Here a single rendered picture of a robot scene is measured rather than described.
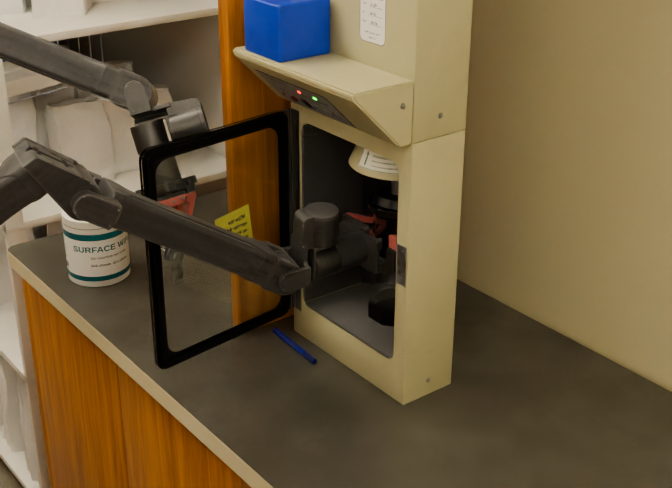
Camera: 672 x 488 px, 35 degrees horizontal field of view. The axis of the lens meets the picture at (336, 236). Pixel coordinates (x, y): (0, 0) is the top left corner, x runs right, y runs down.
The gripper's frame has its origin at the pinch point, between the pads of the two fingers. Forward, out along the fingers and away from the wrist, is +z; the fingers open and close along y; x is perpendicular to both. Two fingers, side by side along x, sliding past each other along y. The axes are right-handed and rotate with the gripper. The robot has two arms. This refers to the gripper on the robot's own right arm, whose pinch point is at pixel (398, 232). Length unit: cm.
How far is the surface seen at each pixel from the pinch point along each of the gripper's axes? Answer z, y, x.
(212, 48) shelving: 31, 114, -3
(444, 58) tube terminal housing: -3.8, -14.9, -35.5
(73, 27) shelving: -12, 103, -19
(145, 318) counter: -32, 38, 23
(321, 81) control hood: -20.9, -7.0, -33.6
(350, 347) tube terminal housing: -11.3, -0.2, 19.1
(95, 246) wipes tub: -33, 56, 13
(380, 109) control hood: -16.2, -14.9, -30.3
